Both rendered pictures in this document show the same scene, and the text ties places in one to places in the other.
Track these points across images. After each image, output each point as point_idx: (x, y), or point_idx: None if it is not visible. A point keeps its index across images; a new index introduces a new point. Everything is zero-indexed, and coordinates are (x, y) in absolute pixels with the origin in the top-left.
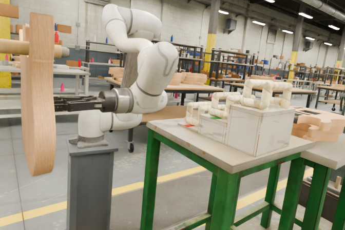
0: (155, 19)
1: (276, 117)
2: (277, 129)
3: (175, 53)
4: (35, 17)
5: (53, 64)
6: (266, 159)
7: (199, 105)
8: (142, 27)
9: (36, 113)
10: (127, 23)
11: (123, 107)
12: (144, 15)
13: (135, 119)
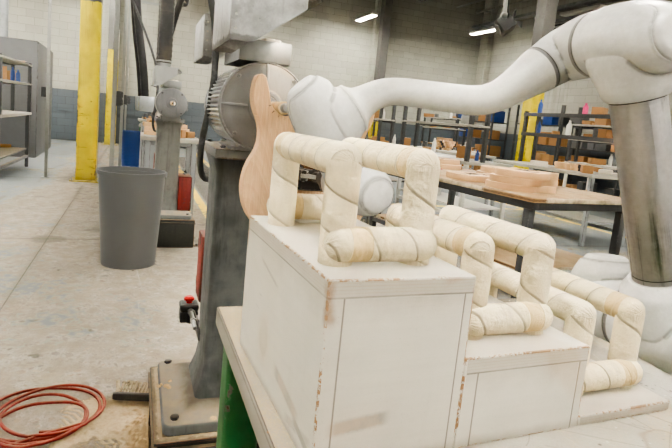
0: (627, 15)
1: (271, 259)
2: (274, 310)
3: (294, 90)
4: (253, 78)
5: (258, 118)
6: (238, 377)
7: (552, 281)
8: (589, 49)
9: (246, 160)
10: (562, 51)
11: (323, 187)
12: (601, 15)
13: (657, 342)
